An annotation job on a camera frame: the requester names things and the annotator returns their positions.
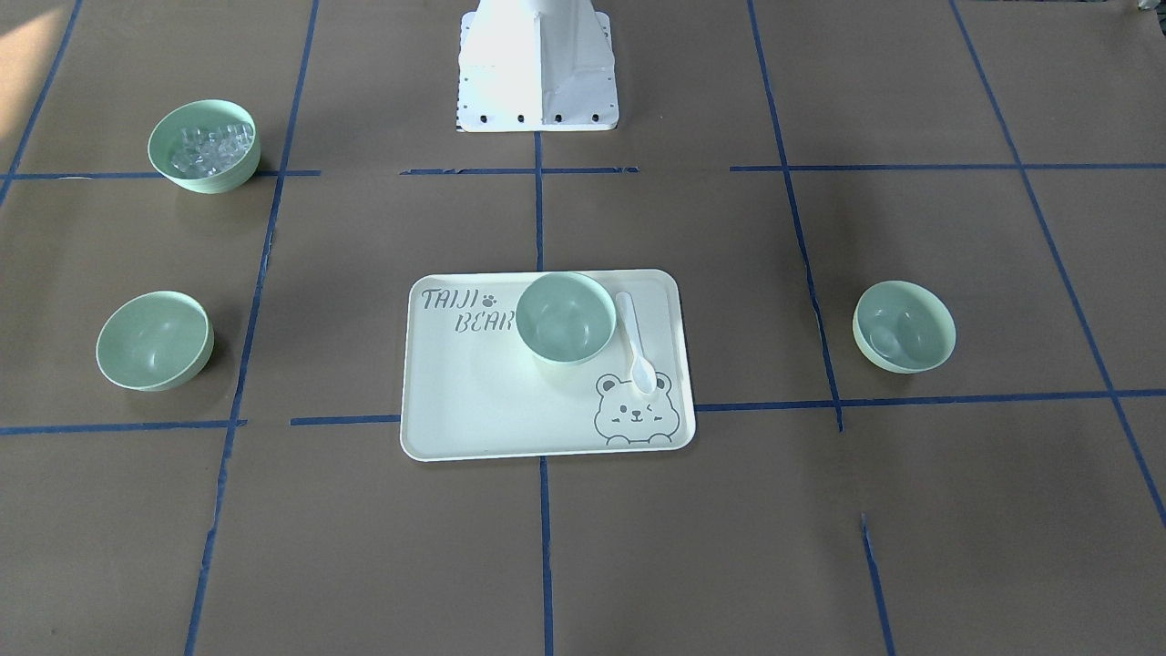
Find green bowl front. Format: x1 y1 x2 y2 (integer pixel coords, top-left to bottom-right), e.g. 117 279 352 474
94 291 215 392
851 280 957 374

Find green bowl on tray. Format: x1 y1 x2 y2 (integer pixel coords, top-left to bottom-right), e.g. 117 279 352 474
514 271 618 365

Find white plastic spoon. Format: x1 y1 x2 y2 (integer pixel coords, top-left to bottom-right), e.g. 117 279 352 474
614 292 656 395

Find cream bear serving tray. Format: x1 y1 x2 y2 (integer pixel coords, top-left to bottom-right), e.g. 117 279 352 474
400 269 696 461

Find clear plastic ice cubes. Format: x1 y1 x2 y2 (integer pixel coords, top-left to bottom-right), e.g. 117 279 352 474
170 124 255 179

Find green bowl with clear cubes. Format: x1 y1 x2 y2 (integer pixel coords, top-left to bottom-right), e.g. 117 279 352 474
148 99 261 193

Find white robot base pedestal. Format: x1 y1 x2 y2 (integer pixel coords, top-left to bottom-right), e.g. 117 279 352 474
455 1 620 133

